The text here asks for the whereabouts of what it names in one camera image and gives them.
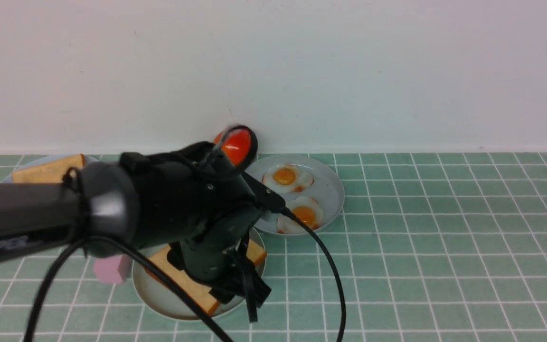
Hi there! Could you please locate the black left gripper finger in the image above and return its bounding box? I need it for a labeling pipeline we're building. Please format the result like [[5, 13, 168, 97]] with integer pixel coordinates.
[[235, 247, 271, 324]]

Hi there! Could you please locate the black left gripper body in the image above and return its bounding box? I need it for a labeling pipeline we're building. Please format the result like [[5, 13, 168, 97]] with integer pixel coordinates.
[[167, 204, 264, 304]]

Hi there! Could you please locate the toast slice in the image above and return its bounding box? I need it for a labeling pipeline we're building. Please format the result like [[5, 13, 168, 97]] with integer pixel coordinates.
[[12, 154, 86, 184], [144, 239, 260, 316]]

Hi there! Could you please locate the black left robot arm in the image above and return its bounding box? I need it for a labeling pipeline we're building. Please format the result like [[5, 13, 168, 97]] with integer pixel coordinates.
[[0, 142, 271, 323]]

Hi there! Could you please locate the light green empty plate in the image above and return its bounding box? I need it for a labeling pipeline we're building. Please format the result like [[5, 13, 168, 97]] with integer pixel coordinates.
[[131, 228, 267, 323]]

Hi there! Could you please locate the front fried egg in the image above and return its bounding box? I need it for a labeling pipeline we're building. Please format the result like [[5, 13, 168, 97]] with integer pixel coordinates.
[[276, 196, 325, 235]]

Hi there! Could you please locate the fried egg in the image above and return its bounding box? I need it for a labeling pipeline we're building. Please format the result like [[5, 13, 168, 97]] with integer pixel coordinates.
[[276, 196, 325, 235], [261, 164, 315, 194]]

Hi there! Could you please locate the pink block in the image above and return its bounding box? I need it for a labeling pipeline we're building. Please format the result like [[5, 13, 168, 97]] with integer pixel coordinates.
[[93, 255, 131, 285]]

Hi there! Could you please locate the back fried egg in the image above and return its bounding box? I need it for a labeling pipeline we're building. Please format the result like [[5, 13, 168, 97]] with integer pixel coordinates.
[[261, 164, 315, 194]]

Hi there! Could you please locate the red tomato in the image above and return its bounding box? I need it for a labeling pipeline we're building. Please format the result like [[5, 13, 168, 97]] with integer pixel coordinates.
[[221, 128, 258, 167]]

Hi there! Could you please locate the grey egg plate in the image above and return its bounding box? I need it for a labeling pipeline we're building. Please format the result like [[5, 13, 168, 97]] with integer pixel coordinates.
[[246, 154, 345, 232]]

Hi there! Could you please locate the grey bread plate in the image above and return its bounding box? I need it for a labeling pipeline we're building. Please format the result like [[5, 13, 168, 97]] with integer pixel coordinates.
[[2, 154, 101, 183]]

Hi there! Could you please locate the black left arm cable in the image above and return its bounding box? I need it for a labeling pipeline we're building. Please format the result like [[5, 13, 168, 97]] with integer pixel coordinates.
[[23, 125, 348, 342]]

